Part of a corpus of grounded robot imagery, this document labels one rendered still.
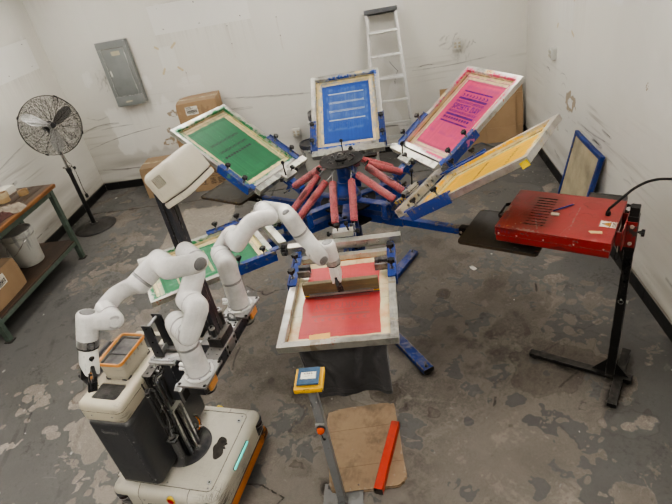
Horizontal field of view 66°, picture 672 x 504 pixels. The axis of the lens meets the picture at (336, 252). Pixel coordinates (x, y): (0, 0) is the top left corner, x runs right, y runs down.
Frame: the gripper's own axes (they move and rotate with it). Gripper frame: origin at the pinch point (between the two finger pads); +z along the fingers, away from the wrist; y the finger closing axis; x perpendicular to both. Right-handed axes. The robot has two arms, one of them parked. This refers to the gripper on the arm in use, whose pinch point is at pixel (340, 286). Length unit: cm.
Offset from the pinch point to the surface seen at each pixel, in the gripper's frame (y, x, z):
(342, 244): -39.9, -0.3, -1.0
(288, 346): 41.3, -23.4, -0.5
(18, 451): 13, -245, 83
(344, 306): 10.5, 1.3, 5.5
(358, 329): 29.6, 9.0, 5.8
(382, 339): 42.0, 21.1, 3.1
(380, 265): -15.6, 21.6, 1.8
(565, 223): -22, 121, 0
